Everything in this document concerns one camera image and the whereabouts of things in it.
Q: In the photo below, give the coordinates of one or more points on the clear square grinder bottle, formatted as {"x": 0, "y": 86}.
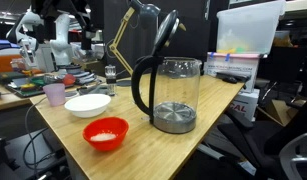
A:
{"x": 110, "y": 81}

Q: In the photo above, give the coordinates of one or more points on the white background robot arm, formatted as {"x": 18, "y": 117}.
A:
{"x": 61, "y": 40}

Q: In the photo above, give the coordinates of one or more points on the orange red plastic cup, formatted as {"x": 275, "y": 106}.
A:
{"x": 69, "y": 80}

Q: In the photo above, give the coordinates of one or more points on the pink translucent plastic cup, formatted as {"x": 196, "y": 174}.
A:
{"x": 55, "y": 95}

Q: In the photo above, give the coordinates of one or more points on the gray folded cloth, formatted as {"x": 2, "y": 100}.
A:
{"x": 93, "y": 89}

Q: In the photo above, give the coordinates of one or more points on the black curtain backdrop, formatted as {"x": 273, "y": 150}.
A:
{"x": 189, "y": 40}

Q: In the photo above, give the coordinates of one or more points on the white ceramic bowl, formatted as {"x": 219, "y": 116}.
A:
{"x": 88, "y": 105}

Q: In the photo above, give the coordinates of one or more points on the white grains pile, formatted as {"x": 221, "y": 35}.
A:
{"x": 103, "y": 136}

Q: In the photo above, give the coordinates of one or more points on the stack of gray plates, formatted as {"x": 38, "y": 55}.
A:
{"x": 83, "y": 76}

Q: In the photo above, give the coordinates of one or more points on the red plastic bowl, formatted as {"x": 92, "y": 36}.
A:
{"x": 93, "y": 131}

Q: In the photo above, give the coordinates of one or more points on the black handheld device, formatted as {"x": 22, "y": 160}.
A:
{"x": 231, "y": 78}

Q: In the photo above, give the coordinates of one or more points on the clear storage bin pink lid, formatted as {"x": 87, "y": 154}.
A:
{"x": 233, "y": 65}

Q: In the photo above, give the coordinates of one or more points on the white cardboard box red letters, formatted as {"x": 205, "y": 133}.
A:
{"x": 244, "y": 105}

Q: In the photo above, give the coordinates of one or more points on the shiny metal bowl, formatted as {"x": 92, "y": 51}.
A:
{"x": 53, "y": 78}

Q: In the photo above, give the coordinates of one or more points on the black office chair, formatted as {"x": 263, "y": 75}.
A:
{"x": 246, "y": 140}

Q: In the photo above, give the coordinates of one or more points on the clear storage bin white lid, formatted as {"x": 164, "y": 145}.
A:
{"x": 249, "y": 26}

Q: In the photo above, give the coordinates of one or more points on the green plastic bowl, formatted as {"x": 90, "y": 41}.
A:
{"x": 38, "y": 80}

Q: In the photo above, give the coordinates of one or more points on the wooden side table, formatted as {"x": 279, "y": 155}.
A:
{"x": 6, "y": 100}

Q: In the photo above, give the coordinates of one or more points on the orange box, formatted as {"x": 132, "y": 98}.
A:
{"x": 6, "y": 62}

